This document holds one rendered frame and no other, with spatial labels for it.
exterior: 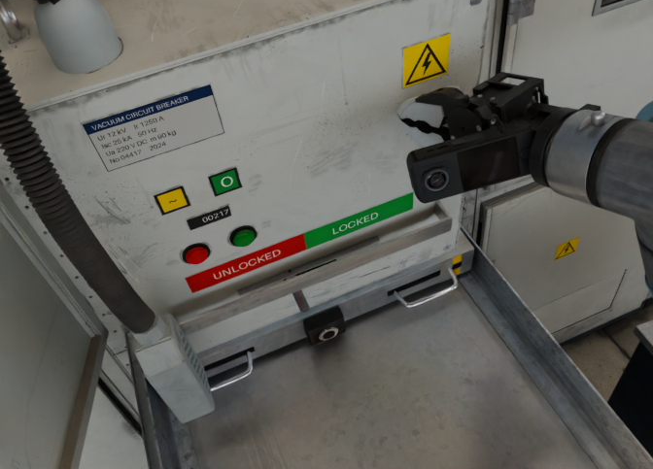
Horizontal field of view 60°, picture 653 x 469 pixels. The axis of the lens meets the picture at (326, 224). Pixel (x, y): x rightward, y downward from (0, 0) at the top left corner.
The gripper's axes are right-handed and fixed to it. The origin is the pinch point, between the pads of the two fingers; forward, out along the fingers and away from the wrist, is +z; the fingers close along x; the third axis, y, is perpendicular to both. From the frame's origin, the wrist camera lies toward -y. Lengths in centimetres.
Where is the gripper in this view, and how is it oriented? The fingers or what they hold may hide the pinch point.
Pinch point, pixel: (400, 117)
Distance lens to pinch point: 65.8
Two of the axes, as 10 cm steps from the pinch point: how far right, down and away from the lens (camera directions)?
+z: -5.5, -3.4, 7.6
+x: -2.7, -7.9, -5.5
